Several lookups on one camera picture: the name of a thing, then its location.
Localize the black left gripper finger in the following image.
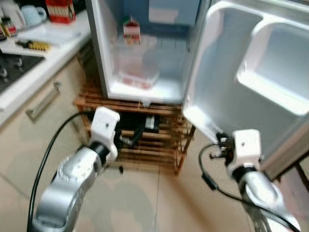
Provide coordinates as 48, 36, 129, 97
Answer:
130, 121, 147, 145

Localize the small grey fridge body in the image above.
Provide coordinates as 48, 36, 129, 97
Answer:
86, 0, 213, 108

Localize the white fridge door shelf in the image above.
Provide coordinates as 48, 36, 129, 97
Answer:
236, 18, 309, 116

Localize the black flat box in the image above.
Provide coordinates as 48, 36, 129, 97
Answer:
116, 112, 161, 136

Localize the wooden slatted rack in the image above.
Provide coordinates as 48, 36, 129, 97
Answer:
73, 82, 196, 174

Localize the clear plastic food container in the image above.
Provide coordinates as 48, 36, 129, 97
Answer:
112, 46, 160, 91

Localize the beige hob base cabinet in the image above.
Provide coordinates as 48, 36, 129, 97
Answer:
0, 56, 104, 194

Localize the red and white milk carton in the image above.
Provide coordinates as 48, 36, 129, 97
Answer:
122, 16, 141, 46

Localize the translucent freezer compartment flap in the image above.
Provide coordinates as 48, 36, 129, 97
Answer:
149, 0, 202, 25

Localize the white plastic tray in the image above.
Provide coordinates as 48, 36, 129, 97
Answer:
17, 23, 83, 46

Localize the dark gas hob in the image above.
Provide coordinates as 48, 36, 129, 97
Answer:
0, 52, 46, 95

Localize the yellow and black bit holder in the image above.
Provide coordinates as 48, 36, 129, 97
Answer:
15, 40, 51, 52

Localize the red and white box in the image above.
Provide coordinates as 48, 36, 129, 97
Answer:
46, 0, 77, 24

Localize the light blue mug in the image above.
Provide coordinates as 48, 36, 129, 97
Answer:
19, 5, 47, 27

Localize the small dark sauce bottle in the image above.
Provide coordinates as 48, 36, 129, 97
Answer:
0, 17, 17, 39

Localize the white jug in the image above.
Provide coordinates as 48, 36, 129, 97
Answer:
0, 0, 25, 29

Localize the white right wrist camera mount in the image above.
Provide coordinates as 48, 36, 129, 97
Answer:
227, 130, 264, 175

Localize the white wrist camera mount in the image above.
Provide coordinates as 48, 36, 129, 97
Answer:
227, 130, 264, 175
90, 107, 120, 162

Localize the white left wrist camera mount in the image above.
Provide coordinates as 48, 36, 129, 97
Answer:
90, 107, 120, 162

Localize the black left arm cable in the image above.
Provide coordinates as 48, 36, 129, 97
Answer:
28, 111, 95, 232

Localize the silver bar cabinet handle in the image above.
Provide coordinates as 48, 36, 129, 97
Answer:
26, 81, 62, 121

